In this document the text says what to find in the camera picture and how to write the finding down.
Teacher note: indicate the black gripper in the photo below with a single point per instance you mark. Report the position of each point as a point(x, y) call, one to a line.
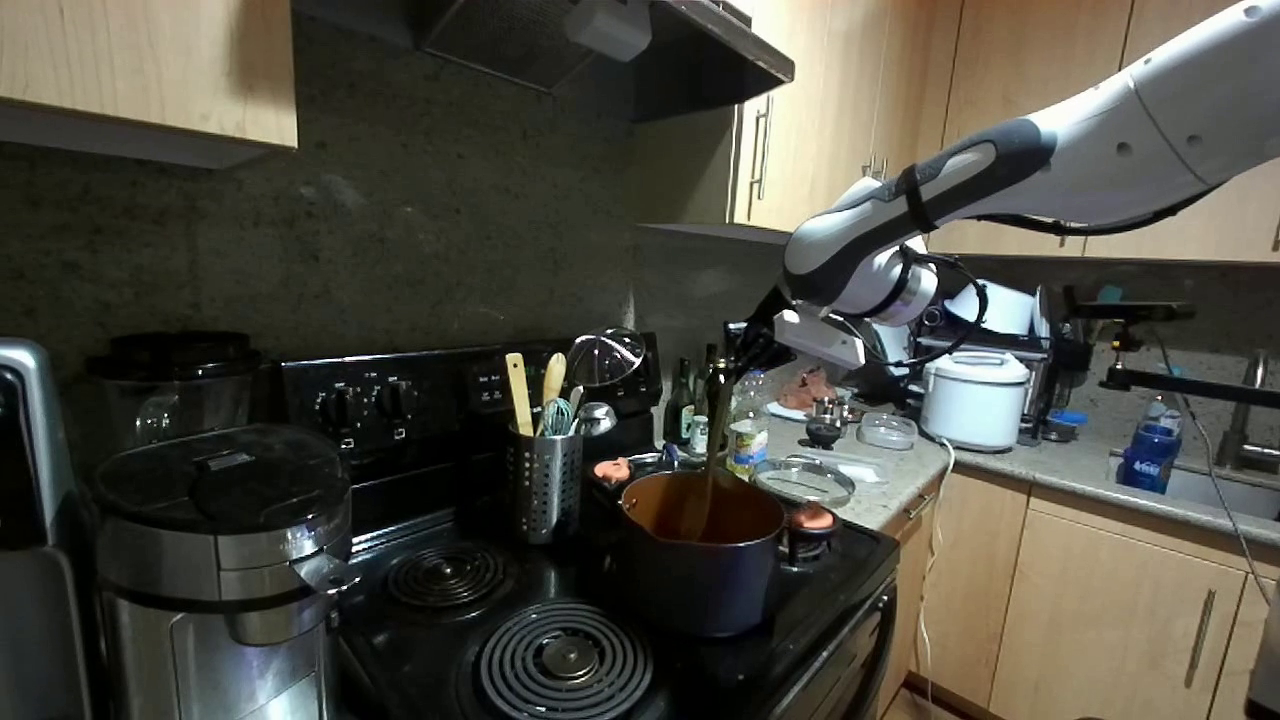
point(781, 314)

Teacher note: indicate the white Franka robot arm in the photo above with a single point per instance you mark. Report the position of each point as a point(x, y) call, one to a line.
point(1162, 123)

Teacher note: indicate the green glass bottle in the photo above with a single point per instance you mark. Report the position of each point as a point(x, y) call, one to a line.
point(681, 405)

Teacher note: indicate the small white label spice jar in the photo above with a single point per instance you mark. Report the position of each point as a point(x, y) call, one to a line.
point(698, 439)

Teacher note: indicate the small dark jar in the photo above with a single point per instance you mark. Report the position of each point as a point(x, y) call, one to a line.
point(830, 426)

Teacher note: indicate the small glass bowl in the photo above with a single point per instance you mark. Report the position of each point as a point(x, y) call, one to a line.
point(887, 428)

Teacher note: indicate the wooden spatula with hole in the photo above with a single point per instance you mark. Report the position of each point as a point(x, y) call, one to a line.
point(517, 395)

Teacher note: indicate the white rice cooker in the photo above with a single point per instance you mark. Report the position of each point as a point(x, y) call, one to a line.
point(974, 405)

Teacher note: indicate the perforated metal utensil holder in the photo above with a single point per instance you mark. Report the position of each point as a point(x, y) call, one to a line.
point(546, 495)

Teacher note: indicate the white container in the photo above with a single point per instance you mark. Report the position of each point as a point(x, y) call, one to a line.
point(1017, 311)

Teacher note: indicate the dark range hood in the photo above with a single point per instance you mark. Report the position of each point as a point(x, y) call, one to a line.
point(695, 62)

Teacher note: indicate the white hood light fixture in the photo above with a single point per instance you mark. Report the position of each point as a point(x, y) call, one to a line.
point(604, 26)

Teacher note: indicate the black stove knob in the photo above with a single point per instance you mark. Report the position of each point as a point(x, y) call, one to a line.
point(392, 401)
point(340, 401)

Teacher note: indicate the small black coil burner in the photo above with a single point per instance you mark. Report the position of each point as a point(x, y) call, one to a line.
point(447, 556)

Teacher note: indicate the large black coil burner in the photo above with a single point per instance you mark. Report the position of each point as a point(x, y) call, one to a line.
point(515, 663)

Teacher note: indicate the blue dish soap bottle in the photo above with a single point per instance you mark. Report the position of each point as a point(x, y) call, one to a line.
point(1151, 455)

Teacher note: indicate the wooden base cabinet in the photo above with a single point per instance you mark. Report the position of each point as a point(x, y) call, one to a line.
point(1094, 614)

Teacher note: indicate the black electric stove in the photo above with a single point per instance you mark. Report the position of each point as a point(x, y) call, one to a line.
point(403, 625)

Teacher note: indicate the metal sink faucet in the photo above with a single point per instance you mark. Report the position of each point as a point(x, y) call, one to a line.
point(1245, 426)

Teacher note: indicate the silver pressure cooker black lid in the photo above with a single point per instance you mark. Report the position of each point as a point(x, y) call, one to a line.
point(212, 575)

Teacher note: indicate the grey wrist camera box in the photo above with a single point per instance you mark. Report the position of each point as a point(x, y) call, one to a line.
point(821, 339)

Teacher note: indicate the wooden wall cabinet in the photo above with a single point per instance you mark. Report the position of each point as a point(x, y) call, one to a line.
point(135, 66)
point(827, 106)
point(1013, 66)

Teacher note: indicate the black stereo camera bar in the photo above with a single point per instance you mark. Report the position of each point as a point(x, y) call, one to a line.
point(1132, 311)

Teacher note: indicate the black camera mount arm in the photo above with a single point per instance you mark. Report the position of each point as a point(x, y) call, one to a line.
point(1175, 384)

